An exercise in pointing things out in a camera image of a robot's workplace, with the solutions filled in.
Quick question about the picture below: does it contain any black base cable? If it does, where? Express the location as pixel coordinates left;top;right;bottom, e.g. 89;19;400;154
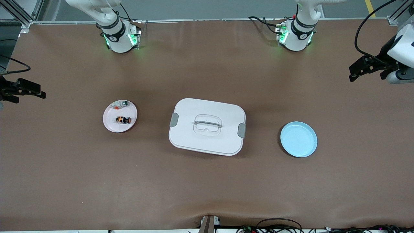
248;16;279;34

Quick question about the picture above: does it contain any clear lid handle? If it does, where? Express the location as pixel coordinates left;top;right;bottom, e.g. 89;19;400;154
193;114;223;136

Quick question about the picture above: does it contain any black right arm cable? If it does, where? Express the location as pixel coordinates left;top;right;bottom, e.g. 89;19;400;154
0;55;31;74

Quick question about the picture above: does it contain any white lidded storage box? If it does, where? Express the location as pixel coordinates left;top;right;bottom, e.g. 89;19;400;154
169;98;246;156

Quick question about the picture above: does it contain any blue round plate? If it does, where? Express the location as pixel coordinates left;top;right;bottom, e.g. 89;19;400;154
280;121;318;158

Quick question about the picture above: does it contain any black looped cable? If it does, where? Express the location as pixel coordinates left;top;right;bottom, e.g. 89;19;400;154
256;218;303;233

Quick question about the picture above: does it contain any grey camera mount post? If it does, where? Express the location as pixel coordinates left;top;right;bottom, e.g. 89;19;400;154
199;215;221;233

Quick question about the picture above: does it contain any brown table mat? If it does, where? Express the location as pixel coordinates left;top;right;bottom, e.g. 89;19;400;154
0;19;414;231

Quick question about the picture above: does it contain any black cable bundle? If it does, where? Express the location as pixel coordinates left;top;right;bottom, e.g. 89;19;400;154
323;224;414;233

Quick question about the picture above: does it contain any aluminium frame strut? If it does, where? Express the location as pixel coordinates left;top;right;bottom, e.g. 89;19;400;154
387;0;414;26
0;0;44;29

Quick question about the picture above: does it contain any pink round plate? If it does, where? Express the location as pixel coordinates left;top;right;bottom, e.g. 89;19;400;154
103;100;138;133

